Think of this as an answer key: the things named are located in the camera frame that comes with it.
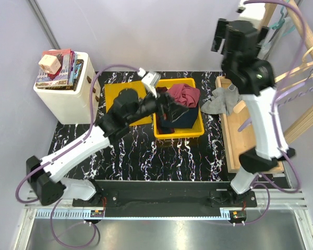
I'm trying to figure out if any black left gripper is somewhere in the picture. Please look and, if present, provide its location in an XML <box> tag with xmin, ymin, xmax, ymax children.
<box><xmin>126</xmin><ymin>85</ymin><xmax>188</xmax><ymax>126</ymax></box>

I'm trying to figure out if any maroon tank top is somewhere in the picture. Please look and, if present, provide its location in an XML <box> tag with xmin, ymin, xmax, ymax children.
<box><xmin>167</xmin><ymin>84</ymin><xmax>200</xmax><ymax>108</ymax></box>

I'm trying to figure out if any navy blue tank top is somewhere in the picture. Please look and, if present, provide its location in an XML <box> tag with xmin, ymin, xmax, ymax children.
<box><xmin>154</xmin><ymin>86</ymin><xmax>200</xmax><ymax>135</ymax></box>

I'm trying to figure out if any teal plastic hanger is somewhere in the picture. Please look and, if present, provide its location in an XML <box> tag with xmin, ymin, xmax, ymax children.
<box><xmin>269</xmin><ymin>6</ymin><xmax>287</xmax><ymax>30</ymax></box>

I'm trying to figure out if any grey tank top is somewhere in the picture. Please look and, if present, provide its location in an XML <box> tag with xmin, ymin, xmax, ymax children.
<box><xmin>200</xmin><ymin>24</ymin><xmax>295</xmax><ymax>116</ymax></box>

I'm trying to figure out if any wooden hanger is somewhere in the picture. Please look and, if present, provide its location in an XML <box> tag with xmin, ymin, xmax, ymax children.
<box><xmin>232</xmin><ymin>41</ymin><xmax>313</xmax><ymax>115</ymax></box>

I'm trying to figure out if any lavender plastic hanger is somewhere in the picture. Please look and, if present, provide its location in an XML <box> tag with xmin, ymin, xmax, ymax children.
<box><xmin>237</xmin><ymin>62</ymin><xmax>313</xmax><ymax>132</ymax></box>

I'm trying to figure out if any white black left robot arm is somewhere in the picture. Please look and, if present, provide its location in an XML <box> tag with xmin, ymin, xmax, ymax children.
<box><xmin>26</xmin><ymin>89</ymin><xmax>189</xmax><ymax>206</ymax></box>

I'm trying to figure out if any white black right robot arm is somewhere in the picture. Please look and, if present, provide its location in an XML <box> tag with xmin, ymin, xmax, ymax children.
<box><xmin>211</xmin><ymin>18</ymin><xmax>295</xmax><ymax>207</ymax></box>

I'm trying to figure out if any yellow flat lid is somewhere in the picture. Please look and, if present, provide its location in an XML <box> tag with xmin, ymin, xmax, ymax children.
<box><xmin>104</xmin><ymin>81</ymin><xmax>147</xmax><ymax>112</ymax></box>

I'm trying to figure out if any wooden clothes rack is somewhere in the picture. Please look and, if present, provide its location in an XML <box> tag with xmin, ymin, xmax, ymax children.
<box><xmin>215</xmin><ymin>0</ymin><xmax>313</xmax><ymax>174</ymax></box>

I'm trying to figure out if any cream drawer cabinet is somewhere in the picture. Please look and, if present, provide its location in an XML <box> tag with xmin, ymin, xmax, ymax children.
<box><xmin>33</xmin><ymin>52</ymin><xmax>101</xmax><ymax>124</ymax></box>

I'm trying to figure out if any stack of books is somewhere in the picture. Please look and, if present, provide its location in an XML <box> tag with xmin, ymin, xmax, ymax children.
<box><xmin>34</xmin><ymin>49</ymin><xmax>83</xmax><ymax>91</ymax></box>

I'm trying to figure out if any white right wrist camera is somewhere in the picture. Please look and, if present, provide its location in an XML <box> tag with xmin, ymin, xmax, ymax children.
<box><xmin>237</xmin><ymin>0</ymin><xmax>266</xmax><ymax>29</ymax></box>

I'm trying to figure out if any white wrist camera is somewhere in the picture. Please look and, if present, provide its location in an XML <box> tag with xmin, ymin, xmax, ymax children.
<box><xmin>237</xmin><ymin>0</ymin><xmax>266</xmax><ymax>29</ymax></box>
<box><xmin>137</xmin><ymin>68</ymin><xmax>161</xmax><ymax>98</ymax></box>

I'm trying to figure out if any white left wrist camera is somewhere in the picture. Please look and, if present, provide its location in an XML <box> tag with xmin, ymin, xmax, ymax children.
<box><xmin>137</xmin><ymin>68</ymin><xmax>161</xmax><ymax>98</ymax></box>

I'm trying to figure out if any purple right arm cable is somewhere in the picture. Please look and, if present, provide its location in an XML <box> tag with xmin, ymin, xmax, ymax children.
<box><xmin>244</xmin><ymin>0</ymin><xmax>308</xmax><ymax>226</ymax></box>

